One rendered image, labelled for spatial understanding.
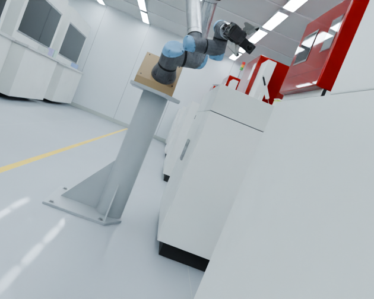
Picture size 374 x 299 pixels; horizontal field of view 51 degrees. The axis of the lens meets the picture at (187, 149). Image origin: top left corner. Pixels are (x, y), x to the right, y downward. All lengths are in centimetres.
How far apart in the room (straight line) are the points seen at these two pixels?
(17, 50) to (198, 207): 491
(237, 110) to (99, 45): 890
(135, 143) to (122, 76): 831
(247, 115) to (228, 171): 31
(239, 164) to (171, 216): 45
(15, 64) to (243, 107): 489
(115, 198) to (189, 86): 831
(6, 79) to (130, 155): 441
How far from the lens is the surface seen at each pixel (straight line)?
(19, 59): 651
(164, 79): 234
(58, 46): 859
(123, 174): 236
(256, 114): 208
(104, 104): 1062
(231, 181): 208
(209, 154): 205
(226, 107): 205
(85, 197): 250
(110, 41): 1077
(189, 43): 196
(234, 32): 184
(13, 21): 654
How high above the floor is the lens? 71
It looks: 4 degrees down
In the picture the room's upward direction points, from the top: 22 degrees clockwise
